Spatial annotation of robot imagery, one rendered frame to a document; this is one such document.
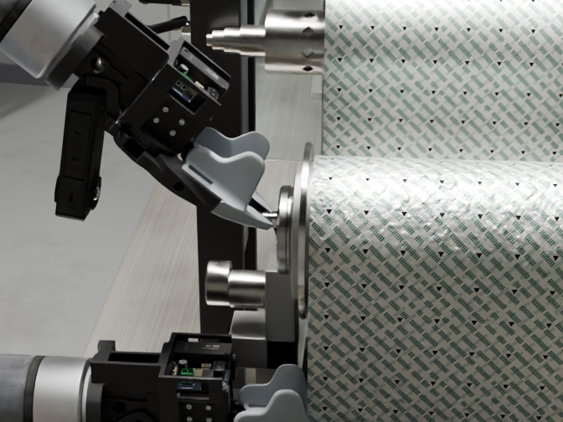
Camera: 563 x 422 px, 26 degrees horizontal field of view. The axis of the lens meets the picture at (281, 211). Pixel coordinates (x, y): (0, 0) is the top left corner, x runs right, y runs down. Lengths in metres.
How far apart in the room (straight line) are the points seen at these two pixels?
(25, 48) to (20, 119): 3.93
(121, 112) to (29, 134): 3.75
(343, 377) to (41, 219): 3.04
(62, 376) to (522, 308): 0.38
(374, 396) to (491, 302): 0.13
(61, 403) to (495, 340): 0.36
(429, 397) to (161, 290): 0.71
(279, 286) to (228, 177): 0.14
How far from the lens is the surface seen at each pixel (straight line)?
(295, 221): 0.96
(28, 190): 4.22
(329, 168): 0.98
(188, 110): 0.93
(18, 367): 1.05
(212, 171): 0.96
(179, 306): 1.62
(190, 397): 1.00
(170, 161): 0.95
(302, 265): 0.95
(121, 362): 1.01
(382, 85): 1.15
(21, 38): 0.94
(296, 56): 1.19
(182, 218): 1.86
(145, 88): 0.94
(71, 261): 3.72
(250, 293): 1.07
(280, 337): 1.08
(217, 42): 1.22
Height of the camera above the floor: 1.70
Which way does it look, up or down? 25 degrees down
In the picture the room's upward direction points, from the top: straight up
